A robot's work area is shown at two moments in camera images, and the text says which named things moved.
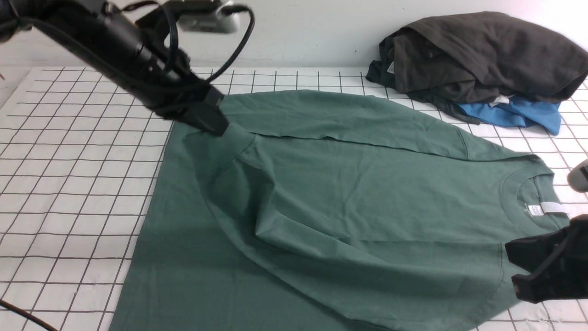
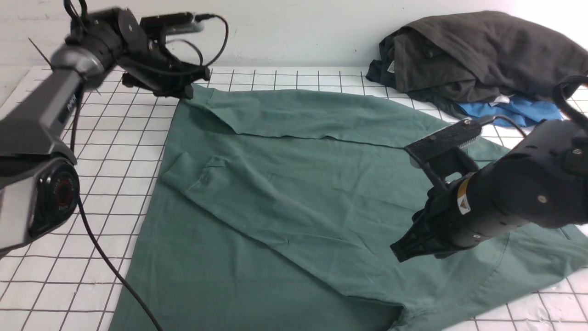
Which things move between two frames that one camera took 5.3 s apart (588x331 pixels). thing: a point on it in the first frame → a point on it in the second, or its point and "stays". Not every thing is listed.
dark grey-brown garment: x=486 y=53 stays
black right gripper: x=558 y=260 → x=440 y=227
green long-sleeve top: x=331 y=210 stays
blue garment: x=521 y=111 stays
